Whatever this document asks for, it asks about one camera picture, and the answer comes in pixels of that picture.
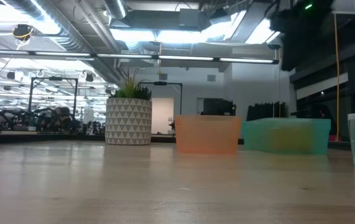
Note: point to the black box-shaped screen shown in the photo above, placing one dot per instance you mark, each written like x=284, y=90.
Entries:
x=217, y=107

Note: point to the tall black metal frame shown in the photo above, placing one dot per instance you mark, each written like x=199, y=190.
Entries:
x=30, y=96

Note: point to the black stacked chairs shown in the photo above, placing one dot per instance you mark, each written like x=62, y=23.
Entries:
x=267, y=111

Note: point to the person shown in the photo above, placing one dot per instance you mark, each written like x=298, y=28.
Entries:
x=62, y=115

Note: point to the white grey triangle-pattern planter pot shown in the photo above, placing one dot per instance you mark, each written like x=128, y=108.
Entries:
x=128, y=121

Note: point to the thin black metal frame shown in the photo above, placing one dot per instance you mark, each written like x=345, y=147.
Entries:
x=160, y=83

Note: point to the translucent teal plastic bin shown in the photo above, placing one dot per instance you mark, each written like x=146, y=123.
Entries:
x=258, y=137

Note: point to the white door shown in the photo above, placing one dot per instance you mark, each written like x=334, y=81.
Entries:
x=162, y=115

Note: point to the long ceiling light strip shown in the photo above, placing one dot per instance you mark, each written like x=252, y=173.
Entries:
x=124, y=56

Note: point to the translucent orange plastic bin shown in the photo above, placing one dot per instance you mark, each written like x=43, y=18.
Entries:
x=208, y=133

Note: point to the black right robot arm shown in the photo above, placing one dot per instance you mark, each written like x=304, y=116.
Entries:
x=301, y=31

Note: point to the white ceiling unit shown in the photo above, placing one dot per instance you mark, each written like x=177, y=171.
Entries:
x=346, y=6

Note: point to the green succulent plant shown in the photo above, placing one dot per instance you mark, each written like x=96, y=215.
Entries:
x=131, y=90

